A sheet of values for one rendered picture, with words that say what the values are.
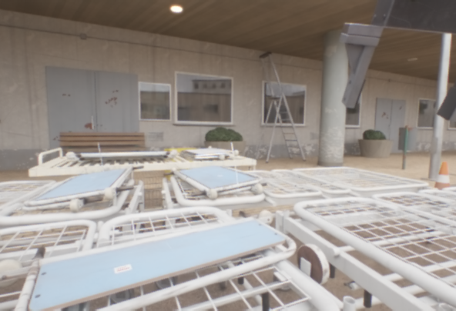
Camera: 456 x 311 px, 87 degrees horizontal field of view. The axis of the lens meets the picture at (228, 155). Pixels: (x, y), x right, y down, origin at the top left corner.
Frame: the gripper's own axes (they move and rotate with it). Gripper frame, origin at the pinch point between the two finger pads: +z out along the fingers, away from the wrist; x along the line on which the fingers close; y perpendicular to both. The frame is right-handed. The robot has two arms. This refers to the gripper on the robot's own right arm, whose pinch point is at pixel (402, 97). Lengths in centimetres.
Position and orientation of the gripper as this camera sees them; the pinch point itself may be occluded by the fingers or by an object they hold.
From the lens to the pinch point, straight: 41.7
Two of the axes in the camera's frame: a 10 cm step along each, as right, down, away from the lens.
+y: -1.6, 4.8, -8.6
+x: 9.8, 1.5, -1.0
